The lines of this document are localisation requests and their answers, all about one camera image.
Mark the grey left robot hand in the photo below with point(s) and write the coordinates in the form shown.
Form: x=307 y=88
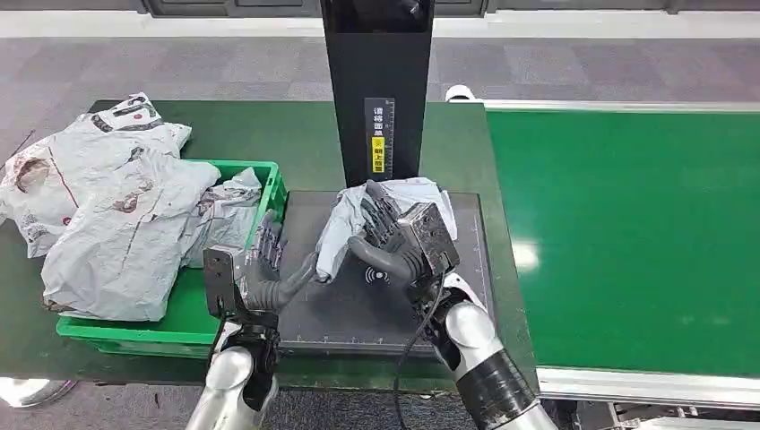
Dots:
x=258 y=285

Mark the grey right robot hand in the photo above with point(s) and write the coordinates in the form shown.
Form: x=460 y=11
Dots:
x=383 y=249

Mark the grey white parcel bag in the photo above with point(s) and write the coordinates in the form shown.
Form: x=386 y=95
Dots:
x=344 y=219

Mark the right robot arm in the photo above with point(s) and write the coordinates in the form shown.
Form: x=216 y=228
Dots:
x=469 y=332

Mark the small crumpled white parcel bag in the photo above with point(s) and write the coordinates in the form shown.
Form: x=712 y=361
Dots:
x=228 y=219

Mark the dark grey scale platform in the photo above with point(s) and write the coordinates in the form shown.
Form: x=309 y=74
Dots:
x=356 y=320

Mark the green plastic crate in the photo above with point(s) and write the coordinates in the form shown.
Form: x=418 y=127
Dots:
x=178 y=335

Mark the black ruler label sticker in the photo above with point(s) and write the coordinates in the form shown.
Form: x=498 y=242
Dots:
x=379 y=136

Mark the large stained white parcel bag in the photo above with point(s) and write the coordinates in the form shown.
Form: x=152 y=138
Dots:
x=130 y=249

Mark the white parcel bag red line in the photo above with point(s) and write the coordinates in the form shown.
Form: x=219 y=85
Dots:
x=71 y=166

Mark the green conveyor belt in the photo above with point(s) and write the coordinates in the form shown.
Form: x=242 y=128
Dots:
x=623 y=237

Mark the shiny round metal base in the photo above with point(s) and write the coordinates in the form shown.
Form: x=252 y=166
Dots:
x=32 y=392

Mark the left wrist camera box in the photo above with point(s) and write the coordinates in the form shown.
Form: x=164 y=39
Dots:
x=218 y=279

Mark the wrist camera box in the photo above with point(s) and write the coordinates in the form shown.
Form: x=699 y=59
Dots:
x=430 y=237
x=218 y=279

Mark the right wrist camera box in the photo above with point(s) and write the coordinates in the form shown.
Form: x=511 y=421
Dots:
x=430 y=237

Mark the black scanner post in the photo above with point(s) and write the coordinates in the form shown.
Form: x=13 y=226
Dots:
x=356 y=77

